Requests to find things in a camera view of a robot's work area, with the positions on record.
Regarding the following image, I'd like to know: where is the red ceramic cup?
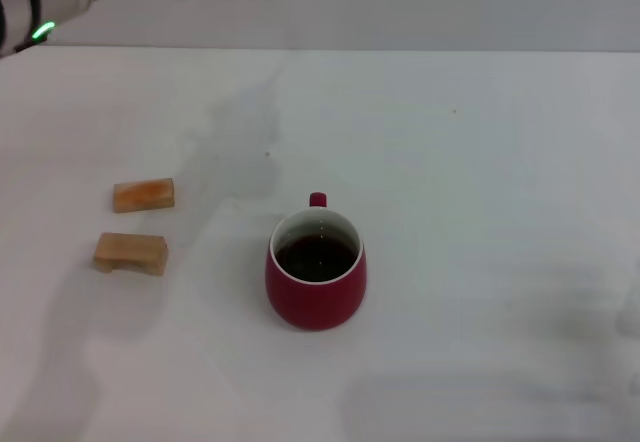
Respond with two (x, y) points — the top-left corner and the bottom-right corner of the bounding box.
(264, 191), (368, 332)

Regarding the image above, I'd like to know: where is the dark coffee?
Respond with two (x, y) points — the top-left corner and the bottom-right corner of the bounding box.
(275, 234), (359, 283)

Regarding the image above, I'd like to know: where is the orange stained wooden block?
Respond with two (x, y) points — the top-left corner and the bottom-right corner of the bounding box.
(112, 177), (176, 214)

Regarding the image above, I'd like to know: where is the plain notched wooden block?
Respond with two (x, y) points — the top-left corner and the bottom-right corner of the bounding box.
(93, 231), (169, 277)

